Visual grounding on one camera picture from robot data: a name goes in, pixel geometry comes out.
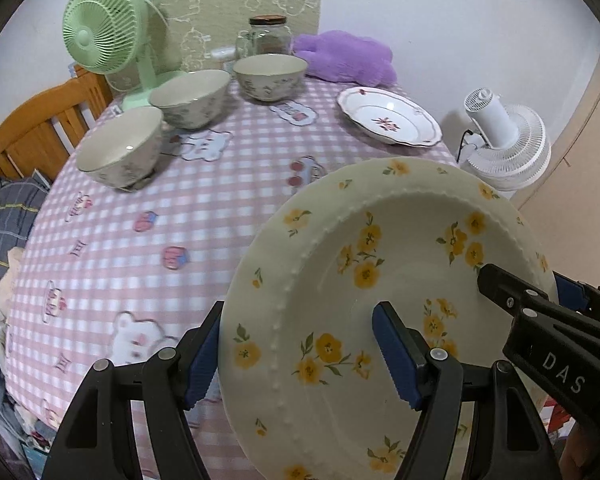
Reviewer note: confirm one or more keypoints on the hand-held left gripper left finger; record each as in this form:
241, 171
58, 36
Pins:
202, 360

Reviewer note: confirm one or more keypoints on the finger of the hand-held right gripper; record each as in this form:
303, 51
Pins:
587, 297
510, 292

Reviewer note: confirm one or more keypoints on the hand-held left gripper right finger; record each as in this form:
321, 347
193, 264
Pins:
395, 355

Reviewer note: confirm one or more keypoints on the cream yellow-flower plate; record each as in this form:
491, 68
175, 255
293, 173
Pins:
330, 270

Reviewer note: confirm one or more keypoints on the white red-flower scalloped plate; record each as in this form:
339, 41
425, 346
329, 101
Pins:
390, 110

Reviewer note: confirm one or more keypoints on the cream floral bowl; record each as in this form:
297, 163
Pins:
270, 77
115, 150
192, 97

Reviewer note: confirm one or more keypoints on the red bag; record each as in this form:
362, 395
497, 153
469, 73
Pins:
557, 417

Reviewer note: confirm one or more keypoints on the white fan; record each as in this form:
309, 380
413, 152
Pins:
510, 145

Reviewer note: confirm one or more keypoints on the pink checkered tablecloth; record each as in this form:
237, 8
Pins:
205, 200

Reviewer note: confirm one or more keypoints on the pile of clothes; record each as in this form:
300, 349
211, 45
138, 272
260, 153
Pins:
0, 310

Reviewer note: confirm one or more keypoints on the grey plaid blanket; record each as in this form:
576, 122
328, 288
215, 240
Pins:
7, 210

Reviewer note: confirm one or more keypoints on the purple plush toy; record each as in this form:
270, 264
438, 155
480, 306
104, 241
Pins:
345, 57

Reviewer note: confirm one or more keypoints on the white cotton swab container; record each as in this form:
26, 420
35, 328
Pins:
223, 56

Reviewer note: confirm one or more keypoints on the clear glass mug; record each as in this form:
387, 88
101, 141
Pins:
245, 46

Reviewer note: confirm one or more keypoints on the glass jar with brown lid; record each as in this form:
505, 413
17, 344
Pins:
271, 37

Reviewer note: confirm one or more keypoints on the green table fan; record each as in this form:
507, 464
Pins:
105, 25

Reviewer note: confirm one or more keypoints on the green cartoon wall cloth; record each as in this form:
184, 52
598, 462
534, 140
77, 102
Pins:
220, 0

